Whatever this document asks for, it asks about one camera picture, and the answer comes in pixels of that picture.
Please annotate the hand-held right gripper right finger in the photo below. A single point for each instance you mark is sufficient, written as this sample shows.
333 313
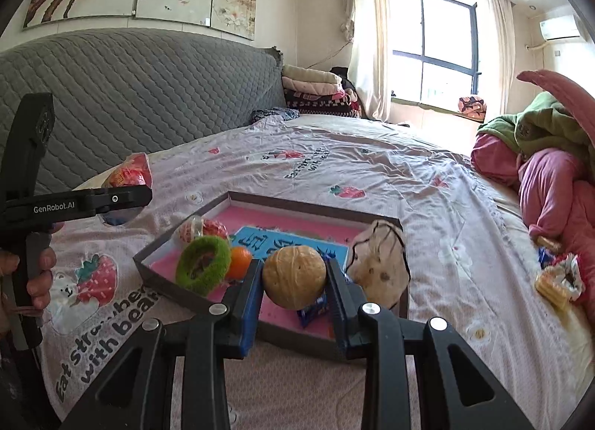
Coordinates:
339 313

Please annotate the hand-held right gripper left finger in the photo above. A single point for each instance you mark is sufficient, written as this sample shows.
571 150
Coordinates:
248 313

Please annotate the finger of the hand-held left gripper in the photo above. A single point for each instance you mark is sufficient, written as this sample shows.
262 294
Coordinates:
125 200
118 219

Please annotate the blue cookie packet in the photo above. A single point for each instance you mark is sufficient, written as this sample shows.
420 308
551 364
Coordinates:
311 313

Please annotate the red snack packet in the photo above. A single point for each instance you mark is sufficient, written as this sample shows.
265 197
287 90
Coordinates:
211 229
128 172

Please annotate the orange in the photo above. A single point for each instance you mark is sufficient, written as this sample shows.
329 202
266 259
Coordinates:
239 262

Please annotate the walnut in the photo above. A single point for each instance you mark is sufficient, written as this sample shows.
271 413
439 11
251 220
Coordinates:
293 276

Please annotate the beige sheer scrunchie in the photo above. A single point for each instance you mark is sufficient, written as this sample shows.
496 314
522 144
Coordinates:
376 267

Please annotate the green fuzzy scrunchie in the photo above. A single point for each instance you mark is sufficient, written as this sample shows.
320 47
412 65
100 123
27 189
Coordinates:
221 255

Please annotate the grey shallow cardboard box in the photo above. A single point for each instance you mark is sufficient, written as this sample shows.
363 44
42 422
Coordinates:
158 279

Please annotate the person's left hand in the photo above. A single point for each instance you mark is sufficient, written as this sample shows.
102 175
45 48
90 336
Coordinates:
46 272

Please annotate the pink and blue book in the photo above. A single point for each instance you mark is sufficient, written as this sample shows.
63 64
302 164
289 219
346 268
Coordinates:
279 220

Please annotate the grey quilted headboard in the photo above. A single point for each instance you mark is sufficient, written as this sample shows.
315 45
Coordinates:
139 95

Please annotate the dark knitted cloth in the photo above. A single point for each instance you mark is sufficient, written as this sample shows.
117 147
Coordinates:
274 114

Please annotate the yellow cracker packet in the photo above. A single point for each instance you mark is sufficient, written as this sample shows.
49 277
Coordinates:
551 289

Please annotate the small blue wrapper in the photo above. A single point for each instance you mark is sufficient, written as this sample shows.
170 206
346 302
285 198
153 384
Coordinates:
545 257

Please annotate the stack of folded blankets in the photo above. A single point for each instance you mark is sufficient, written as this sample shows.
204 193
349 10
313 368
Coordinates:
316 95

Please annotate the small biscuit packet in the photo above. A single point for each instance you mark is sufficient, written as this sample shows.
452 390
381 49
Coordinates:
548 241

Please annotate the crumpled colourful wrapper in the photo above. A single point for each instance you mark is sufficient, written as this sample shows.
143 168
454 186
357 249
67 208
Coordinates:
571 279

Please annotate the black cloth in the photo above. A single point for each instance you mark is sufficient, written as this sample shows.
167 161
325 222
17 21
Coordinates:
343 74

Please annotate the pink quilt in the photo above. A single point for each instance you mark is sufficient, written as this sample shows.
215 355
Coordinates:
553 179

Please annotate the cream curtain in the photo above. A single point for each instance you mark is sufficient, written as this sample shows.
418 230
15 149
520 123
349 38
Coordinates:
367 39
498 58

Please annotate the green blanket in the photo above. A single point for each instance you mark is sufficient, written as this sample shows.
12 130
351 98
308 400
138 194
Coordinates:
544 123

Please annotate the dark framed window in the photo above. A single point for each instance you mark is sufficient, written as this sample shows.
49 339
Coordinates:
441 30

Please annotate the pink quilted pad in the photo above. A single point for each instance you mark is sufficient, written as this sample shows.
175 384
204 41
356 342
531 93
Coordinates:
567 90

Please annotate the white air conditioner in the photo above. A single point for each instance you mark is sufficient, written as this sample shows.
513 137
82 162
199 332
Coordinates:
562 28

